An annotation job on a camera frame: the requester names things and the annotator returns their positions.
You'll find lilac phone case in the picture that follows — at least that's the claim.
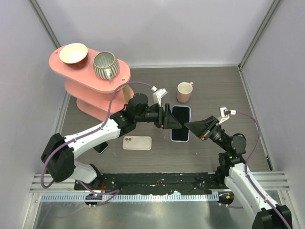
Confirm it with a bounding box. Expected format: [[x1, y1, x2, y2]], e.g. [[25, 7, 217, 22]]
[[170, 105, 192, 143]]

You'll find white slotted cable duct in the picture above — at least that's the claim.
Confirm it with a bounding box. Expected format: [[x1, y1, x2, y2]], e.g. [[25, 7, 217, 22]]
[[41, 191, 219, 202]]

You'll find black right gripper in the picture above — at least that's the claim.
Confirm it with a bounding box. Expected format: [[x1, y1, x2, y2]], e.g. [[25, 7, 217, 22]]
[[184, 115, 230, 152]]

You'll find dark blue phone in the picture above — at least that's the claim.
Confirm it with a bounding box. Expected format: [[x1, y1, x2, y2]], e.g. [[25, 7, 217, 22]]
[[171, 105, 191, 142]]

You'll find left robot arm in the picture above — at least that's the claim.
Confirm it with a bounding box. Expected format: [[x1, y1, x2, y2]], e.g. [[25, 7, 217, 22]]
[[41, 94, 182, 190]]

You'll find pink ceramic mug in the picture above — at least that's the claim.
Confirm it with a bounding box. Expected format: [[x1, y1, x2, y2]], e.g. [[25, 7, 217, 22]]
[[176, 82, 193, 104]]

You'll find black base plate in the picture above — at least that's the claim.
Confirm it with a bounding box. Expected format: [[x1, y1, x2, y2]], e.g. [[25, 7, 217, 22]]
[[74, 172, 235, 195]]

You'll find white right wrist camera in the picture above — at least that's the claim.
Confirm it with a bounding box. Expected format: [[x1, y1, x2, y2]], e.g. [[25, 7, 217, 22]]
[[218, 106, 236, 124]]

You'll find grey striped mug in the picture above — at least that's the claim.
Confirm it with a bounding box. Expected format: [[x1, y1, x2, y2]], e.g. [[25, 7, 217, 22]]
[[93, 52, 120, 81]]

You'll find cream bowl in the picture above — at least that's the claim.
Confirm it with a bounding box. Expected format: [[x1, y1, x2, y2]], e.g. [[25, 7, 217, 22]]
[[59, 43, 89, 69]]

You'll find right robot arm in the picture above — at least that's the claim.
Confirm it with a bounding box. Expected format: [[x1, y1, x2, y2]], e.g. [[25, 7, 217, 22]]
[[184, 110, 293, 229]]

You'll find white-edged black phone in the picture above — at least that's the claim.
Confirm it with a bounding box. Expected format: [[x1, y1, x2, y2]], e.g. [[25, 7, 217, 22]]
[[93, 142, 109, 154]]

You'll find pink tiered wooden shelf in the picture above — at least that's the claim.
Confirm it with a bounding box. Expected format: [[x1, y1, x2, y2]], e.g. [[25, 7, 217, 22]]
[[49, 47, 131, 121]]

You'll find beige phone case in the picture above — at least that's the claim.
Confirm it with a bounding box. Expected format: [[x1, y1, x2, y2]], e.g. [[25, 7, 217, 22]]
[[122, 135, 152, 150]]

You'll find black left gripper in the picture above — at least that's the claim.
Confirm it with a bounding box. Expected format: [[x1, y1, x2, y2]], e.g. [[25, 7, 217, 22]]
[[135, 103, 182, 129]]

